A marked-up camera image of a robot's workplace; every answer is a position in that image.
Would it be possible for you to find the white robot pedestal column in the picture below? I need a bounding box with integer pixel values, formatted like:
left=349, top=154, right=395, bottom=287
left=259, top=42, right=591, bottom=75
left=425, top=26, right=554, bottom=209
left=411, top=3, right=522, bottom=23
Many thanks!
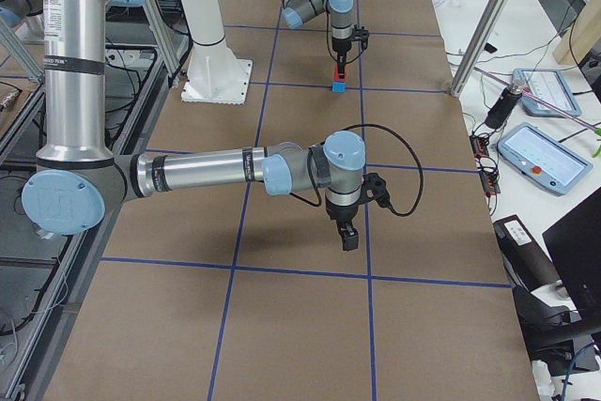
left=181, top=0, right=253, bottom=105

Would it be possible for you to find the far teach pendant tablet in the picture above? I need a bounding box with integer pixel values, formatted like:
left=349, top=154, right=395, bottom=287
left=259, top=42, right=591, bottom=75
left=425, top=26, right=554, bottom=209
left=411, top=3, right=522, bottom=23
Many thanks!
left=512, top=69, right=582, bottom=117

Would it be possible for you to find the black box with label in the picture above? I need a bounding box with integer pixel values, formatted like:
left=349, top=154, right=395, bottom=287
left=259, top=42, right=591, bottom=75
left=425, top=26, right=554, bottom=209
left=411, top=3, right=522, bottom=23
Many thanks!
left=493, top=215, right=560, bottom=291

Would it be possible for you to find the blue wooden block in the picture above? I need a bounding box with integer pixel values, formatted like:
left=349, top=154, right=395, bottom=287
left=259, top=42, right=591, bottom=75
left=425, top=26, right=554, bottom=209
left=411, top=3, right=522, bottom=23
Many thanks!
left=331, top=81, right=346, bottom=93

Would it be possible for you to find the orange circuit board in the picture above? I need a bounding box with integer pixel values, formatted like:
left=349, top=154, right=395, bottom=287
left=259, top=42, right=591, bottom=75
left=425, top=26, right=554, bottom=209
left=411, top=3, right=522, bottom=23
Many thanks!
left=470, top=134, right=501, bottom=198

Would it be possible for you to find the near teach pendant tablet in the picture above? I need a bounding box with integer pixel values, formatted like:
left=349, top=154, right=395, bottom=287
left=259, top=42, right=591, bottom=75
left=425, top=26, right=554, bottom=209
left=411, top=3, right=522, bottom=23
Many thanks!
left=497, top=122, right=593, bottom=195

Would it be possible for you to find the teach pendant tablet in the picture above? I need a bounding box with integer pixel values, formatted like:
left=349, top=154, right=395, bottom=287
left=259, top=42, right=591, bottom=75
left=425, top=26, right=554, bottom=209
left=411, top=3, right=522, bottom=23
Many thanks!
left=497, top=122, right=593, bottom=195
left=512, top=69, right=582, bottom=117

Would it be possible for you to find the black monitor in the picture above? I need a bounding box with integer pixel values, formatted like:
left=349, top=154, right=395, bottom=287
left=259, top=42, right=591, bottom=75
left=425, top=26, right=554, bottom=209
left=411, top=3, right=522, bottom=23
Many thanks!
left=543, top=189, right=600, bottom=317

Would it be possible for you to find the red wooden block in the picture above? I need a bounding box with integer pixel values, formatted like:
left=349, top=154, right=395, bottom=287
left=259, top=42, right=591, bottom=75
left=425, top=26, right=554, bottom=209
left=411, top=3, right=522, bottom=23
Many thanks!
left=332, top=69, right=347, bottom=84

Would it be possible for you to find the black cylinder device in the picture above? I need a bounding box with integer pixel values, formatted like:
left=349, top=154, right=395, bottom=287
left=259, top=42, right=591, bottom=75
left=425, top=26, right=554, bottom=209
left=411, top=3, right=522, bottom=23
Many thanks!
left=485, top=85, right=523, bottom=130

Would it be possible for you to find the aluminium frame post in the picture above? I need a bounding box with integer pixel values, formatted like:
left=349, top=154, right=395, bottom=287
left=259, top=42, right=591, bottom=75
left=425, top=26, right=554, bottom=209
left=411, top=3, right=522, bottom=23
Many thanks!
left=449, top=0, right=508, bottom=98

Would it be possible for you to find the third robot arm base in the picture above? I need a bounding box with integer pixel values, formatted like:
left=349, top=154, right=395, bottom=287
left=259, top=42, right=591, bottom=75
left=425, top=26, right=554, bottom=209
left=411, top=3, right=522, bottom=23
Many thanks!
left=1, top=0, right=44, bottom=44

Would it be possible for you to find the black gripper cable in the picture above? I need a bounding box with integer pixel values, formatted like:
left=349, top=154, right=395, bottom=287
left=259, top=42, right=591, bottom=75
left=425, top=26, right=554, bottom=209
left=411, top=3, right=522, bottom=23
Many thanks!
left=290, top=123, right=426, bottom=218

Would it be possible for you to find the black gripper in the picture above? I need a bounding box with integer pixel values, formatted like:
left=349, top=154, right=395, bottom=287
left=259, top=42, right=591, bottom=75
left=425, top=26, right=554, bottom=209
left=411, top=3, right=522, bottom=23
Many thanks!
left=331, top=37, right=352, bottom=71
left=326, top=201, right=359, bottom=252

